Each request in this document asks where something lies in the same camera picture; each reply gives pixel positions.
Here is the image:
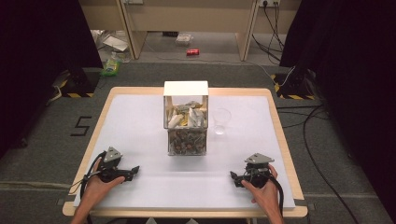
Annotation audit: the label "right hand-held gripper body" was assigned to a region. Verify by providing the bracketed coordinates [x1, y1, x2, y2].
[243, 152, 276, 189]

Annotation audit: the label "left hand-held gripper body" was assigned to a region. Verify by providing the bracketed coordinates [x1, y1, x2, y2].
[96, 147, 133, 184]

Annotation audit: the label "person's left hand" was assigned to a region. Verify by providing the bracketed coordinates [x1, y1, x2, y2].
[81, 158, 126, 213]

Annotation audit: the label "person's right hand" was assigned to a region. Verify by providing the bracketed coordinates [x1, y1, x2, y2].
[241, 163, 281, 217]

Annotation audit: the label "wooden table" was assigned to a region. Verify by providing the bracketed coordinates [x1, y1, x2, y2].
[62, 86, 309, 219]

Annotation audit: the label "white table mat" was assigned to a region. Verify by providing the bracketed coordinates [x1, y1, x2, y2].
[73, 93, 296, 209]

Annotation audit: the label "clear plastic cup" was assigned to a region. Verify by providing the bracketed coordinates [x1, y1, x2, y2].
[212, 107, 233, 136]

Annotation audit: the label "pile of small packets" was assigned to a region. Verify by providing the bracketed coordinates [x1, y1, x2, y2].
[167, 101, 208, 156]

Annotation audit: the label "black stand base striped edge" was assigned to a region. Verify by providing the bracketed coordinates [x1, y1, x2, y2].
[270, 72, 316, 101]
[59, 68, 103, 99]

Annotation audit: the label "clear box with white lid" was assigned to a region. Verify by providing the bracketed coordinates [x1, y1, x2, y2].
[163, 80, 210, 157]

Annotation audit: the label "green plastic packet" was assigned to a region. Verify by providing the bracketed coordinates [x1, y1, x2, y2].
[100, 51, 123, 77]

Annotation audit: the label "black curtain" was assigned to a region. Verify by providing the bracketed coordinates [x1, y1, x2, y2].
[278, 0, 396, 216]
[0, 0, 105, 160]

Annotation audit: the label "clear plastic food container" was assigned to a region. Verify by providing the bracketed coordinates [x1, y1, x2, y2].
[175, 33, 194, 48]

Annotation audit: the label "beige wooden desk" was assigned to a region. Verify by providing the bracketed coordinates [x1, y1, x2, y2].
[78, 0, 303, 62]

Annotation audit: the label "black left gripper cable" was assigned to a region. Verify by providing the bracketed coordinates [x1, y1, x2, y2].
[78, 150, 107, 200]

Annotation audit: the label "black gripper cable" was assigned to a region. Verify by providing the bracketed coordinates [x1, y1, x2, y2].
[269, 173, 286, 218]
[78, 150, 107, 200]

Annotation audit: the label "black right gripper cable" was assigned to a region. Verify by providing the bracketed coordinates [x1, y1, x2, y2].
[269, 173, 286, 218]

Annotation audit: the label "black floor cable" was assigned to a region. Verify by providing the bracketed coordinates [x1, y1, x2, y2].
[276, 104, 362, 224]

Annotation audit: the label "black hanging cables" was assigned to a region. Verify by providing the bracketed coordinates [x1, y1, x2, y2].
[251, 2, 286, 63]

